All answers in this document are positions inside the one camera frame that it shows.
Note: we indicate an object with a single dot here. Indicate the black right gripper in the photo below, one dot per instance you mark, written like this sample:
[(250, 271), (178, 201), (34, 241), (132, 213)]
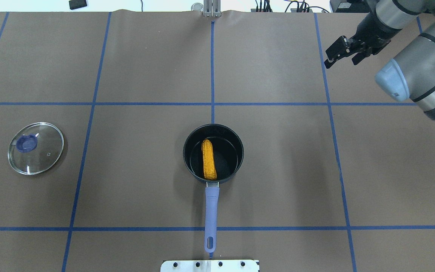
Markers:
[(369, 31)]

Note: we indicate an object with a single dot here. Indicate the yellow corn cob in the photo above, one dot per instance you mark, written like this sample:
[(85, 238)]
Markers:
[(209, 168)]

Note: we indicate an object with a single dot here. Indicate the glass pot lid purple knob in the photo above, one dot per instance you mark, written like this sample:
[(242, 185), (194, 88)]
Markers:
[(35, 148)]

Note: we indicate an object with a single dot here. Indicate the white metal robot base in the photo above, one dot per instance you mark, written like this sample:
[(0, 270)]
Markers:
[(210, 266)]

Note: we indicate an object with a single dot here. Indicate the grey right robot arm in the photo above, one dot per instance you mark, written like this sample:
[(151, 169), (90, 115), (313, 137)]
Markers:
[(411, 73)]

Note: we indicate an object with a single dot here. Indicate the black monitor equipment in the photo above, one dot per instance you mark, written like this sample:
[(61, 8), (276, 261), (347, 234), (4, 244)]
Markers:
[(349, 6)]

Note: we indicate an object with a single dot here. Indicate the black flat device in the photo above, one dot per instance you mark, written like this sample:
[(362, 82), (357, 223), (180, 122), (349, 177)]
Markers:
[(77, 4)]

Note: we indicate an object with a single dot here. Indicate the silver metal clamp post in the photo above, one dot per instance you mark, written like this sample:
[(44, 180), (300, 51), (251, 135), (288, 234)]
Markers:
[(212, 8)]

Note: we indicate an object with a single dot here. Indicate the dark blue saucepan purple handle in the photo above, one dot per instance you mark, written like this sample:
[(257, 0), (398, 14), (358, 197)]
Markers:
[(228, 156)]

